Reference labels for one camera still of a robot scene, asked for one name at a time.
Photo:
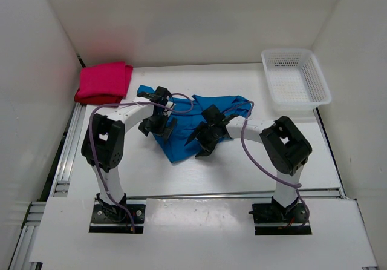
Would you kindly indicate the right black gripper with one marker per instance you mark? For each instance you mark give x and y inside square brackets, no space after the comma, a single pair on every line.
[210,146]

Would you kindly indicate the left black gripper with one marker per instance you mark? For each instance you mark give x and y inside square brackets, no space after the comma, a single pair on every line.
[146,126]

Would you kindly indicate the blue t shirt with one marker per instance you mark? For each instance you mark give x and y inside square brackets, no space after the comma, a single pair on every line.
[175,148]

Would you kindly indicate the pink t shirt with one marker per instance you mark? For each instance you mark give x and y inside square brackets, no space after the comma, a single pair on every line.
[102,79]

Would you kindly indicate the dark red t shirt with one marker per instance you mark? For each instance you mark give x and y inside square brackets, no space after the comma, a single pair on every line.
[96,99]

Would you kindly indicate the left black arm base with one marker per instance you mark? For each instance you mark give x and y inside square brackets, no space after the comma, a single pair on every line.
[106,218]

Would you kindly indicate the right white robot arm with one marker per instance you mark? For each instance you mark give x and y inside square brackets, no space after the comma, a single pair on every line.
[286,147]

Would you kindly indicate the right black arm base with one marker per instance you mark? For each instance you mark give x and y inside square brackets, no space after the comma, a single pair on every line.
[271,219]

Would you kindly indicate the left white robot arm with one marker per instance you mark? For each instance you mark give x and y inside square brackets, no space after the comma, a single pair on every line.
[103,145]

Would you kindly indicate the white plastic basket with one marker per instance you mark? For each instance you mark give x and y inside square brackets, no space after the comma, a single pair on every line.
[295,80]

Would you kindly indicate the aluminium frame rail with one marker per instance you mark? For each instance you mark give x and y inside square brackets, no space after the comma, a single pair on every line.
[57,186]

